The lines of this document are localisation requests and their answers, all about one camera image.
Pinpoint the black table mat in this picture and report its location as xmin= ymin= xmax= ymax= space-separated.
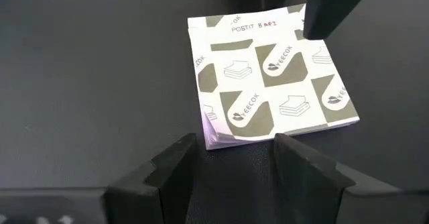
xmin=0 ymin=0 xmax=429 ymax=224

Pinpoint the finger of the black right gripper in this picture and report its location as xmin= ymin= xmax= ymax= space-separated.
xmin=303 ymin=0 xmax=378 ymax=41

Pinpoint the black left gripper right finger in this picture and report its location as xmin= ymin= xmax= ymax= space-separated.
xmin=274 ymin=133 xmax=356 ymax=224

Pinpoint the small white red packet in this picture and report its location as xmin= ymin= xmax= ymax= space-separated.
xmin=186 ymin=3 xmax=361 ymax=151

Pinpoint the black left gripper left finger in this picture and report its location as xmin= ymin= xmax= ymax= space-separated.
xmin=103 ymin=133 xmax=197 ymax=224

